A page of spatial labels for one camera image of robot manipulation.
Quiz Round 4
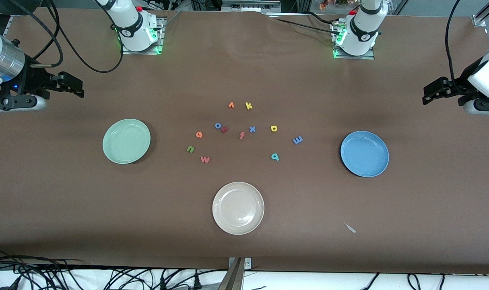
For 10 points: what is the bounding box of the aluminium extrusion corner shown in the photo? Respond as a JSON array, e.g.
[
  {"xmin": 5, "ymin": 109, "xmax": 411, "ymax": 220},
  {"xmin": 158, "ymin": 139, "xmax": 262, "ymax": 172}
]
[{"xmin": 472, "ymin": 0, "xmax": 489, "ymax": 28}]

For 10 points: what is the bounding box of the green plate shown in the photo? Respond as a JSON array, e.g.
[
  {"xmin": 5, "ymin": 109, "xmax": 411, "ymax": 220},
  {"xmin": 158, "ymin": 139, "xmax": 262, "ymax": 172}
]
[{"xmin": 102, "ymin": 118, "xmax": 151, "ymax": 165}]

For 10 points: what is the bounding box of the blue plate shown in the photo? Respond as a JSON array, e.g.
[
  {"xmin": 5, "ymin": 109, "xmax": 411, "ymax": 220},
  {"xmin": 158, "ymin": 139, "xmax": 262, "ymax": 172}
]
[{"xmin": 340, "ymin": 130, "xmax": 390, "ymax": 178}]

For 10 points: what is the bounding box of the brown paper table cover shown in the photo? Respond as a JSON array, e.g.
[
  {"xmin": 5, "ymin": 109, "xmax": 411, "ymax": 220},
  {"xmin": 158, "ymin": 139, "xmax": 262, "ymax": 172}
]
[{"xmin": 0, "ymin": 7, "xmax": 489, "ymax": 274}]

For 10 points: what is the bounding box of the beige plate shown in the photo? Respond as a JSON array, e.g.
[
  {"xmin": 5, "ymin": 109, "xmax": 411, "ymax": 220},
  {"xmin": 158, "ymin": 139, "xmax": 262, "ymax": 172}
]
[{"xmin": 212, "ymin": 182, "xmax": 265, "ymax": 236}]

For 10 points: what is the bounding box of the grey metal stand bar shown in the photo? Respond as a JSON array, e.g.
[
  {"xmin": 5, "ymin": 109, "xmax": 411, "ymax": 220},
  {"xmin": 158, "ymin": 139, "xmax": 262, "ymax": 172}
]
[{"xmin": 217, "ymin": 258, "xmax": 245, "ymax": 290}]

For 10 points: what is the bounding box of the black cable with metal plug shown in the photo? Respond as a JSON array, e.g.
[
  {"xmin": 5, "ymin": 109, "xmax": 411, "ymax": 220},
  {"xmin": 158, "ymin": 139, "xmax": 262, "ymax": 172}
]
[{"xmin": 23, "ymin": 0, "xmax": 64, "ymax": 68}]

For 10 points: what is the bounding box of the long black arm cable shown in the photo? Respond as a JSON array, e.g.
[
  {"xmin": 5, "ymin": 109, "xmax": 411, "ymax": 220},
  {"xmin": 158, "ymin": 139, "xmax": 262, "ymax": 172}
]
[{"xmin": 45, "ymin": 0, "xmax": 125, "ymax": 74}]

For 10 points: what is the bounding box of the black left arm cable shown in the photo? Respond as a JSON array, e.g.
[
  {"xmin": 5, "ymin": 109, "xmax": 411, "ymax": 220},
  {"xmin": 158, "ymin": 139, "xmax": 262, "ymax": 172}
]
[{"xmin": 445, "ymin": 0, "xmax": 462, "ymax": 83}]

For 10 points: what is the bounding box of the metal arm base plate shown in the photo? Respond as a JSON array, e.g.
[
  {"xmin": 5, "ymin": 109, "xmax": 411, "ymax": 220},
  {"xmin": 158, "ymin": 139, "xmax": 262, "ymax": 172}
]
[
  {"xmin": 122, "ymin": 16, "xmax": 164, "ymax": 55},
  {"xmin": 332, "ymin": 22, "xmax": 376, "ymax": 60}
]

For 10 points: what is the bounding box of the black cable on table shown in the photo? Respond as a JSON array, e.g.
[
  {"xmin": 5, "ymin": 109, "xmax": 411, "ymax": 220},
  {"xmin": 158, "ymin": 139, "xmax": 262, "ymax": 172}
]
[
  {"xmin": 268, "ymin": 12, "xmax": 341, "ymax": 37},
  {"xmin": 307, "ymin": 11, "xmax": 337, "ymax": 25}
]

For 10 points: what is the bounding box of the aluminium frame piece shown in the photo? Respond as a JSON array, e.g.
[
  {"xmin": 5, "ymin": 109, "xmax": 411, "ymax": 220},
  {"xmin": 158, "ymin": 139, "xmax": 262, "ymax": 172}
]
[{"xmin": 222, "ymin": 0, "xmax": 281, "ymax": 12}]

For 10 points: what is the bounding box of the black floor cable tangle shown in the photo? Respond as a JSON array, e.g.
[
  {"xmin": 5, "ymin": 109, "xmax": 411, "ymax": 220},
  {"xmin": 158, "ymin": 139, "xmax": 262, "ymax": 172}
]
[{"xmin": 0, "ymin": 248, "xmax": 84, "ymax": 290}]

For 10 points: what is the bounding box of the metal table edge bracket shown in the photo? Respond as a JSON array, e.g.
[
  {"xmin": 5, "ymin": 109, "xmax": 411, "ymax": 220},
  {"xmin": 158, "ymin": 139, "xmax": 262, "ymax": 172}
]
[{"xmin": 228, "ymin": 258, "xmax": 252, "ymax": 270}]

